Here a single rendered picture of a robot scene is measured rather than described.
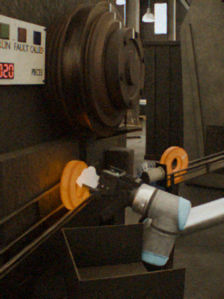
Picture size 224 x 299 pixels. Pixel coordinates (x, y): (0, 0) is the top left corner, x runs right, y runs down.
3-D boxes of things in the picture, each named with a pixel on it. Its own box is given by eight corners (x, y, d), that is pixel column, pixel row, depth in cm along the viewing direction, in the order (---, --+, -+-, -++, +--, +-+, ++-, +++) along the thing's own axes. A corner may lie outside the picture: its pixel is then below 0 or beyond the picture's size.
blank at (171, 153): (167, 186, 174) (173, 188, 172) (154, 161, 167) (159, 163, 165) (187, 164, 180) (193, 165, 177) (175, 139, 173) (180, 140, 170)
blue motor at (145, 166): (135, 205, 340) (136, 168, 335) (133, 189, 397) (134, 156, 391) (169, 205, 340) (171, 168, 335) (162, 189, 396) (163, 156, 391)
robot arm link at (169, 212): (180, 236, 104) (193, 204, 103) (141, 221, 107) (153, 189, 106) (184, 229, 113) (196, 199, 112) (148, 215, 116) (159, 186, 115)
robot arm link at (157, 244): (163, 257, 118) (177, 223, 117) (166, 271, 106) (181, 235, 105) (135, 249, 118) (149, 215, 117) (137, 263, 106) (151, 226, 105)
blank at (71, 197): (57, 170, 111) (67, 171, 109) (79, 153, 124) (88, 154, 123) (63, 217, 115) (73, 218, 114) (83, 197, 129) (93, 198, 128)
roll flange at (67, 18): (31, 142, 115) (33, -9, 108) (92, 127, 159) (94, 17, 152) (59, 144, 112) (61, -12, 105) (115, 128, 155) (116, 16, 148)
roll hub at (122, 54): (103, 111, 116) (105, 22, 111) (132, 107, 141) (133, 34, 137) (121, 111, 114) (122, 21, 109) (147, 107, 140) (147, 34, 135)
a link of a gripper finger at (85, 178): (76, 162, 118) (103, 173, 115) (72, 179, 119) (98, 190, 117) (71, 164, 115) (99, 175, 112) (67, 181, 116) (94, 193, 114)
